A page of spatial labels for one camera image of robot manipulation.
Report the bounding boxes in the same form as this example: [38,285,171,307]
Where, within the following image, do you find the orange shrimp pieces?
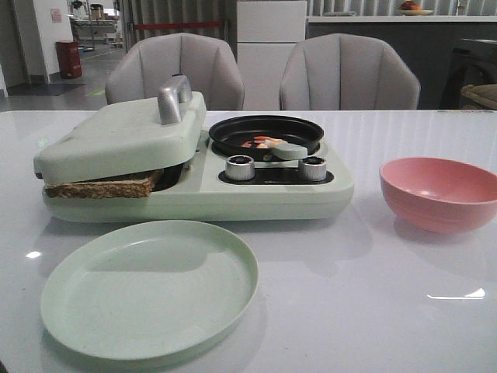
[242,135,287,149]

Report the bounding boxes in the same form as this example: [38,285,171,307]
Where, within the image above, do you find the bread slice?
[43,169,164,199]

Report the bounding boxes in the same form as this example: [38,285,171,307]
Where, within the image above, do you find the breakfast maker hinged lid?
[33,92,207,184]

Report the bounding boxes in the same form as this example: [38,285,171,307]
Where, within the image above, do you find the pink plastic bowl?
[379,157,496,233]

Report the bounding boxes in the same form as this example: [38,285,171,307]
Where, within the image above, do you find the mint green breakfast maker base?
[43,128,354,222]

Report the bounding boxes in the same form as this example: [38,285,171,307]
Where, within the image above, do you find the left silver control knob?
[224,155,255,181]

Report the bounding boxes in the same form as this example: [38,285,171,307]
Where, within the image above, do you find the silver control knob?
[297,156,327,182]
[224,155,255,181]

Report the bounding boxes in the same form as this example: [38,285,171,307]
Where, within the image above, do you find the black round frying pan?
[209,115,324,162]

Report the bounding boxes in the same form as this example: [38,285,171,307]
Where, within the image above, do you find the right silver control knob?
[297,156,327,182]

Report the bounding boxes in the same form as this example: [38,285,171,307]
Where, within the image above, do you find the left grey upholstered chair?
[105,33,245,110]

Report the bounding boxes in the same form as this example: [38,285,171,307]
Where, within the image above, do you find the grey upholstered chair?
[280,33,421,110]
[105,33,245,110]

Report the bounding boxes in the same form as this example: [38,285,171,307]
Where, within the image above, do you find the mint green round plate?
[40,221,259,363]

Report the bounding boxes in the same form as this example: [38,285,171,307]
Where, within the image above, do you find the right grey upholstered chair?
[280,33,421,110]

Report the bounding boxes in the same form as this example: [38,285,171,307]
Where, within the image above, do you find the white cabinet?
[236,1,308,110]

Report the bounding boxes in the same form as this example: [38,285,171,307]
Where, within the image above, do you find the red barrier tape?
[133,21,224,30]

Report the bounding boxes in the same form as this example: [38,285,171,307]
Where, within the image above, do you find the red bin in background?
[55,40,82,78]

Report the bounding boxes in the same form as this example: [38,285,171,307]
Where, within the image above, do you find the dark grey kitchen counter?
[307,16,496,109]

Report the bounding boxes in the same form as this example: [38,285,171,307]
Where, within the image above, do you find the fruit plate on counter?
[398,1,433,16]

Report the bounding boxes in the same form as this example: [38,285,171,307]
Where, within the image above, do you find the beige cushion at right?
[461,84,496,110]

